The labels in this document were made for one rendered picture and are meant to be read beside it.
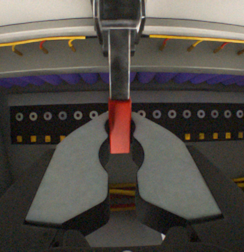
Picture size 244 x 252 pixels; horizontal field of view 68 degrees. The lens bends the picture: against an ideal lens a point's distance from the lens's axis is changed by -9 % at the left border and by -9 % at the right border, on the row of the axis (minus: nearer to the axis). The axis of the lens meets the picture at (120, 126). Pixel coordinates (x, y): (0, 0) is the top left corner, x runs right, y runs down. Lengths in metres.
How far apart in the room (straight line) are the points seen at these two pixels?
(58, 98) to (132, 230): 0.18
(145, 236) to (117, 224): 0.04
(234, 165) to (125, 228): 0.23
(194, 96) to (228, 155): 0.13
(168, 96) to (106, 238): 0.18
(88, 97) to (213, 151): 0.21
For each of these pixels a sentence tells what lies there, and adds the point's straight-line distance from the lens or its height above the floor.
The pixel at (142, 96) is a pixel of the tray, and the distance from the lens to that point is 0.26.
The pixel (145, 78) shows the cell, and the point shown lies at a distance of 0.21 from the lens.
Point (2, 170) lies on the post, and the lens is 0.34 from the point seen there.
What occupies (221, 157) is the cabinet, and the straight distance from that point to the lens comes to 0.36.
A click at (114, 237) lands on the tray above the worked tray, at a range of 0.22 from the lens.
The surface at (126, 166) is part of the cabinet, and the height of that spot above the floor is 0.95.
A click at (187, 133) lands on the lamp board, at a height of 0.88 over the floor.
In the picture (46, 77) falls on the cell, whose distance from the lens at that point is 0.20.
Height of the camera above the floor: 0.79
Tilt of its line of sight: 18 degrees up
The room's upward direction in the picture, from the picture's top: 180 degrees clockwise
